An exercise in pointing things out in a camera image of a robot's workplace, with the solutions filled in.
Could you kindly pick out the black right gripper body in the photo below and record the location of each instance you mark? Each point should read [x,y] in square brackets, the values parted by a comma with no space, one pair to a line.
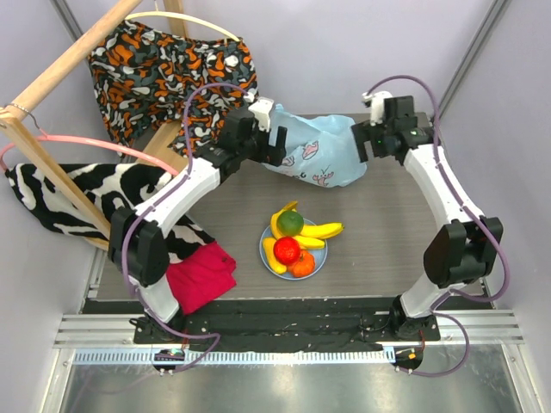
[372,140]

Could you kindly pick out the orange fake pumpkin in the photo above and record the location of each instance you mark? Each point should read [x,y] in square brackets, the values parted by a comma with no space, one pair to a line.
[304,266]

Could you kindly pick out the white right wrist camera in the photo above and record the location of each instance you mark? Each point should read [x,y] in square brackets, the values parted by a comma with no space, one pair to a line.
[375,101]

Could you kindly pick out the wooden rack frame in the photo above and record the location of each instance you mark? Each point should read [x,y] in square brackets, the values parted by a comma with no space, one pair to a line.
[33,36]

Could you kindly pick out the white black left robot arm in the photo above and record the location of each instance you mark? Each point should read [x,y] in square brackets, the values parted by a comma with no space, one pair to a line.
[138,237]

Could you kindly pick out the pink hanger hoop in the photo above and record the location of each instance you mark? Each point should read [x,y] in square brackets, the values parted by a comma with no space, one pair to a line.
[67,139]

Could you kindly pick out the zebra striped cloth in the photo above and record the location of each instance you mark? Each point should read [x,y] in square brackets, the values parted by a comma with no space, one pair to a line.
[108,186]

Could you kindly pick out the green yellow fake citrus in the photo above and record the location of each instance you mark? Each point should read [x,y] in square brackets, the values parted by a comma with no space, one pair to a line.
[290,223]

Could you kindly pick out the light blue round plate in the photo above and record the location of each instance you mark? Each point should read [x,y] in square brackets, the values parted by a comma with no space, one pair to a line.
[319,257]

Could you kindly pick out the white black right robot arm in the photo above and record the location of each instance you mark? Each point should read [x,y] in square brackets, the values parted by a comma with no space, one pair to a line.
[464,247]

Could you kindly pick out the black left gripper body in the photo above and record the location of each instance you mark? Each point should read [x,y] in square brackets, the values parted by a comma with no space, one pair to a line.
[254,149]

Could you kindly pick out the red folded cloth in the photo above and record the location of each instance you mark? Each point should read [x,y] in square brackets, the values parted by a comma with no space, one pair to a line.
[201,278]

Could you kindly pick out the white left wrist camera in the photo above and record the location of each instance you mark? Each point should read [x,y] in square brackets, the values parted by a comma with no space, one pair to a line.
[261,109]

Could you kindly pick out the red fake tomato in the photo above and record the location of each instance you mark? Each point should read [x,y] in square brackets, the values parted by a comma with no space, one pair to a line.
[286,250]

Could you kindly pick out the light blue printed plastic bag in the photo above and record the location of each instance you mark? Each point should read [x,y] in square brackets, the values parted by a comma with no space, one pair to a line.
[320,151]

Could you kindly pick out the aluminium rail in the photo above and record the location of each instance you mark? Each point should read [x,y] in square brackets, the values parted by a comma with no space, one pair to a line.
[108,339]

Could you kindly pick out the yellow fake lemon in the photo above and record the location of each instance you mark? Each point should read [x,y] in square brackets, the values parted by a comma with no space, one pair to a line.
[273,263]

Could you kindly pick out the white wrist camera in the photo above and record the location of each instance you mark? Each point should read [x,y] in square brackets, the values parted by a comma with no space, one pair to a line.
[261,109]
[375,101]

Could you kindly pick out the cream hanger hoop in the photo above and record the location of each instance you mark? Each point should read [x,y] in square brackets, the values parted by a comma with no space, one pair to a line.
[184,18]

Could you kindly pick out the yellow fake banana bunch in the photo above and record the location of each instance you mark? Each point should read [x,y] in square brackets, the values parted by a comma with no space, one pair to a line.
[308,243]

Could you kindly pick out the orange grey patterned cloth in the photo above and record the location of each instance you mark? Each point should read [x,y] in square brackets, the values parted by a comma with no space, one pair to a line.
[144,78]

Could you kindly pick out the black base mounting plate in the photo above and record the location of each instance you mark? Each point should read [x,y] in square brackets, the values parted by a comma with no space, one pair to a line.
[288,326]

